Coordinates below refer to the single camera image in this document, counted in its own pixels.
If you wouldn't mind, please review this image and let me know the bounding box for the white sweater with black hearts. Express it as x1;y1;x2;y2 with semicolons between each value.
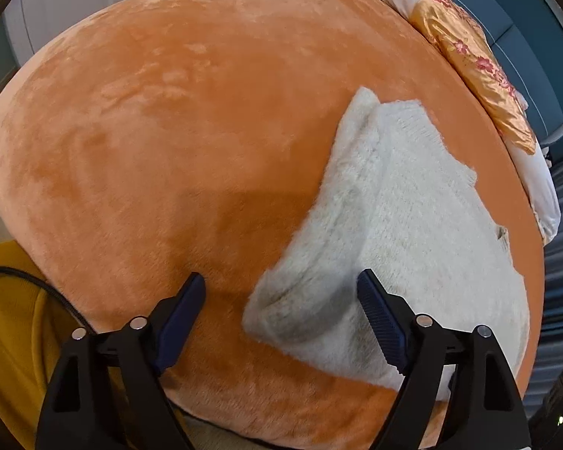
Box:
241;87;532;401

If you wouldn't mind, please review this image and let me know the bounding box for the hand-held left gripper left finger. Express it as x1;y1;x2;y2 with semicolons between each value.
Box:
35;272;206;450

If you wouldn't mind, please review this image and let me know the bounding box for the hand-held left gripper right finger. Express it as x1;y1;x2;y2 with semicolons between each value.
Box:
357;268;532;450

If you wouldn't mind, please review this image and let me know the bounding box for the yellow garment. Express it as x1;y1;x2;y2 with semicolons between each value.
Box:
0;239;123;450

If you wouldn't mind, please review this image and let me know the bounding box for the blue padded headboard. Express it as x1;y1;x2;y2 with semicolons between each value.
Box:
450;0;563;151

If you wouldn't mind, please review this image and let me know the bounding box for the black cable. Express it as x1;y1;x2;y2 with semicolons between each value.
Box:
0;266;92;333

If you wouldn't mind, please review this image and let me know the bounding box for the orange floral satin pillow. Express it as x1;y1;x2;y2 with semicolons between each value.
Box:
409;0;538;155

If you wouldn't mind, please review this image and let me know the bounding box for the orange plush blanket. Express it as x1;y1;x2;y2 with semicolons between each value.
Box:
0;0;545;441

